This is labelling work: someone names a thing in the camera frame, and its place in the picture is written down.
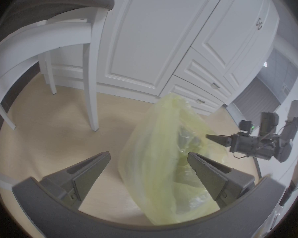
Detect yellow-green plastic bag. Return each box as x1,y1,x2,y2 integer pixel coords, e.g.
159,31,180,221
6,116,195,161
118,93,229,225

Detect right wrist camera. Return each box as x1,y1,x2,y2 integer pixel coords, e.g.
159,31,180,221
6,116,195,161
239,120,255,136

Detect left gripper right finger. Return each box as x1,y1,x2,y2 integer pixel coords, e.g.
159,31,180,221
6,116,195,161
187,152,256,209

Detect white chair grey cushions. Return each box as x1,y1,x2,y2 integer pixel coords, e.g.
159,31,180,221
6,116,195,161
0,0,115,191

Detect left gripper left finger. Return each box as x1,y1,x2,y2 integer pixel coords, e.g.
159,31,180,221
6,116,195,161
40,151,112,211

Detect white wardrobe with drawers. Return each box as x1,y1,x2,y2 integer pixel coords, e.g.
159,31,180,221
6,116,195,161
46,0,280,116

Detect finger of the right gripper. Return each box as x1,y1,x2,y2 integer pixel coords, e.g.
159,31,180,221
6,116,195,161
205,134,231,147

